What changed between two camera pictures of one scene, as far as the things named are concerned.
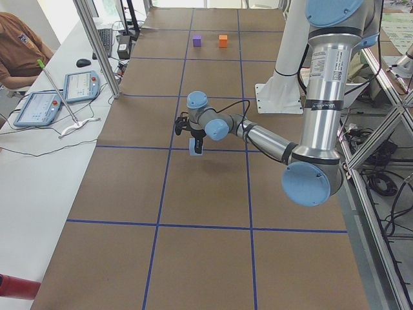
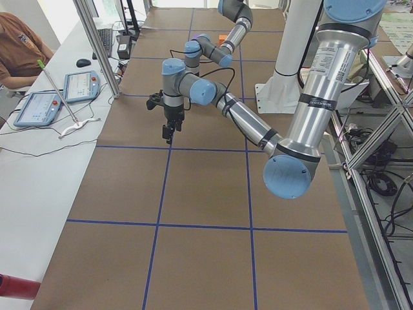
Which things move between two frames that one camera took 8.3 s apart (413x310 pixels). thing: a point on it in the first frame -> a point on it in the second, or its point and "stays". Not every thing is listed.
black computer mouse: (82, 62) stays
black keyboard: (106, 37) stays
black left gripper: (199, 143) -> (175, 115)
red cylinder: (18, 288) stays
